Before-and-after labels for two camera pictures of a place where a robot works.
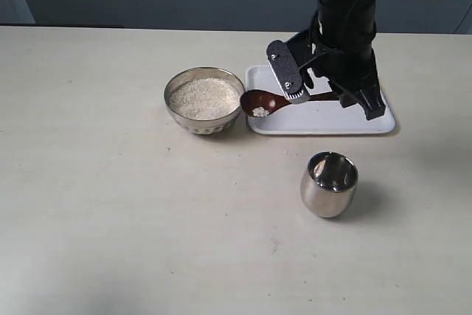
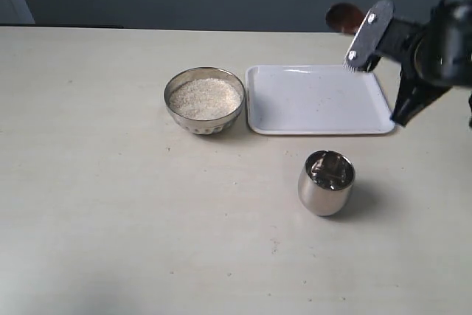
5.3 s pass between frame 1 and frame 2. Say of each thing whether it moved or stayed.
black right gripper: moved
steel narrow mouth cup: stayed
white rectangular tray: stayed
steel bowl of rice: stayed
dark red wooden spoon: moved
